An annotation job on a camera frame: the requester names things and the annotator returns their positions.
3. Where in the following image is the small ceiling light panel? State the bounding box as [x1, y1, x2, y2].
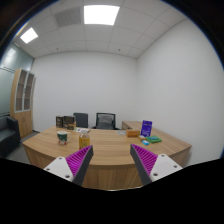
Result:
[19, 27, 39, 45]

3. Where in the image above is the tall dark brown box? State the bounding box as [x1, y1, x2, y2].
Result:
[55, 115, 64, 129]

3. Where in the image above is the green flat box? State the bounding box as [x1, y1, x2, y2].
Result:
[145, 135, 163, 145]

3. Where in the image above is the upright purple box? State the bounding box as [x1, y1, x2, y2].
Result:
[140, 119, 153, 138]

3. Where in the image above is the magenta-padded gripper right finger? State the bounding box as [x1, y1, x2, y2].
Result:
[129, 143, 184, 186]

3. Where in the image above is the grey ceiling air vent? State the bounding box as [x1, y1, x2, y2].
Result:
[54, 7, 83, 28]

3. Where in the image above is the grey padded office chair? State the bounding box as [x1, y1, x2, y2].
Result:
[73, 112, 90, 129]

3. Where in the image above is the white printed leaflet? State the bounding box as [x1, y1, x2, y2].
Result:
[73, 127, 91, 134]

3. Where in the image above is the black mesh office chair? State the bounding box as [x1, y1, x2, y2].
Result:
[92, 112, 120, 131]

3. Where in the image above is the orange wooden box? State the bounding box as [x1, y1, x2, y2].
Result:
[126, 129, 141, 138]

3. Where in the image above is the green white-lined christmas mug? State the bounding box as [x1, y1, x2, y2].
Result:
[56, 130, 72, 146]

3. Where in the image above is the large square ceiling light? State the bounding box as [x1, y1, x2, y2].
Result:
[83, 4, 121, 26]

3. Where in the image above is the black leather sofa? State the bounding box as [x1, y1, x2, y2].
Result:
[0, 115, 22, 158]

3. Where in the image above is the wooden side desk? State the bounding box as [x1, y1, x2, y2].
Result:
[121, 120, 144, 131]

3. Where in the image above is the wooden glass-door shelf cabinet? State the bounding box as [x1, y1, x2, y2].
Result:
[9, 68, 37, 138]

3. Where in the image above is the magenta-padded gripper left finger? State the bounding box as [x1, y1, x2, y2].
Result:
[43, 144, 94, 187]

